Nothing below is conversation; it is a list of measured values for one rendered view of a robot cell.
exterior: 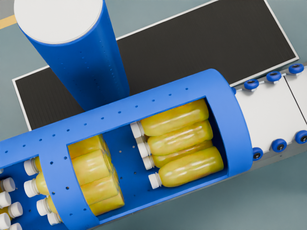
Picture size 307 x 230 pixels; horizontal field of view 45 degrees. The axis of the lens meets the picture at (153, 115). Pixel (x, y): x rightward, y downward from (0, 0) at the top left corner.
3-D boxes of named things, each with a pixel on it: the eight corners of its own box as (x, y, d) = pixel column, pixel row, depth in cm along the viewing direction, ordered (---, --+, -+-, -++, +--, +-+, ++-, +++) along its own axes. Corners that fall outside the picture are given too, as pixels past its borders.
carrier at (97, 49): (126, 64, 205) (75, 70, 205) (100, -40, 121) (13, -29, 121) (132, 114, 198) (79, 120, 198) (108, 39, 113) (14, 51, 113)
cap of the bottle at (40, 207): (41, 202, 91) (34, 204, 91) (47, 216, 92) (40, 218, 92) (44, 196, 95) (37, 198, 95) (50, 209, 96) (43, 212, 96)
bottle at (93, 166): (101, 143, 93) (29, 169, 92) (102, 153, 86) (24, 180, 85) (111, 168, 95) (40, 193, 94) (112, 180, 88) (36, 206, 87)
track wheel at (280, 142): (288, 139, 108) (284, 135, 109) (273, 144, 107) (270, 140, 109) (288, 150, 110) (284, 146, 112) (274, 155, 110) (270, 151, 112)
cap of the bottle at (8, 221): (-5, 216, 91) (2, 214, 91) (1, 213, 95) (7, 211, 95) (0, 232, 91) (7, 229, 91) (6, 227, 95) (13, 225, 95)
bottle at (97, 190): (110, 173, 91) (37, 199, 90) (120, 198, 92) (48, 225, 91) (110, 164, 98) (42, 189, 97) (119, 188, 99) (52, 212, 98)
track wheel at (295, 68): (307, 70, 114) (306, 64, 113) (293, 75, 114) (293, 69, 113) (299, 67, 118) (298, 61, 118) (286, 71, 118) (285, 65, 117)
